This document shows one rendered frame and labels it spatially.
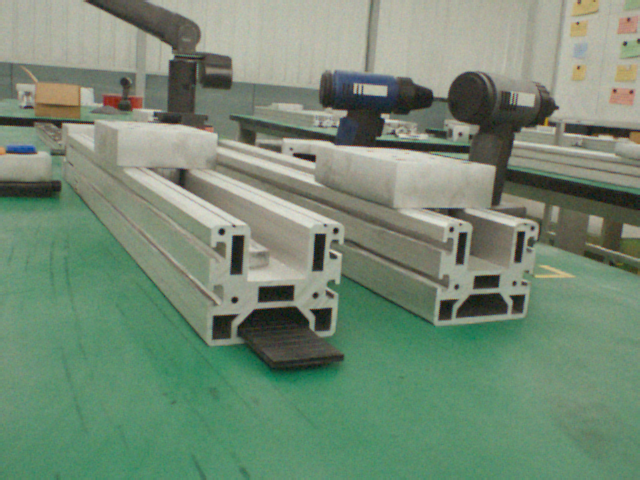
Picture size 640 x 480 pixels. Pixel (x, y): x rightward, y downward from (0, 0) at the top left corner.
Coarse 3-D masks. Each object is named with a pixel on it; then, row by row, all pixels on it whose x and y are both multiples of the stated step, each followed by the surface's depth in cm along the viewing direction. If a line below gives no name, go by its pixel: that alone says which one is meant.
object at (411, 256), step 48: (240, 144) 121; (288, 192) 82; (336, 192) 71; (384, 240) 63; (432, 240) 58; (480, 240) 62; (384, 288) 63; (432, 288) 56; (480, 288) 58; (528, 288) 60
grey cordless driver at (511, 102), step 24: (480, 72) 77; (456, 96) 77; (480, 96) 75; (504, 96) 76; (528, 96) 79; (480, 120) 77; (504, 120) 79; (528, 120) 82; (480, 144) 79; (504, 144) 80; (504, 168) 81; (528, 240) 84
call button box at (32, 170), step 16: (0, 160) 97; (16, 160) 98; (32, 160) 99; (48, 160) 100; (0, 176) 97; (16, 176) 98; (32, 176) 99; (48, 176) 100; (0, 192) 98; (16, 192) 99; (32, 192) 100; (48, 192) 101
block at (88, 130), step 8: (64, 128) 120; (72, 128) 115; (80, 128) 116; (88, 128) 116; (64, 136) 120; (88, 136) 117; (64, 144) 120; (56, 152) 118; (64, 152) 119; (64, 160) 120; (64, 168) 120; (64, 176) 120
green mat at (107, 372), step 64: (0, 128) 224; (64, 192) 107; (0, 256) 66; (64, 256) 68; (128, 256) 70; (576, 256) 91; (0, 320) 49; (64, 320) 50; (128, 320) 51; (384, 320) 57; (512, 320) 60; (576, 320) 61; (0, 384) 39; (64, 384) 39; (128, 384) 40; (192, 384) 41; (256, 384) 42; (320, 384) 43; (384, 384) 44; (448, 384) 44; (512, 384) 45; (576, 384) 46; (0, 448) 32; (64, 448) 33; (128, 448) 33; (192, 448) 34; (256, 448) 34; (320, 448) 35; (384, 448) 35; (448, 448) 36; (512, 448) 36; (576, 448) 37
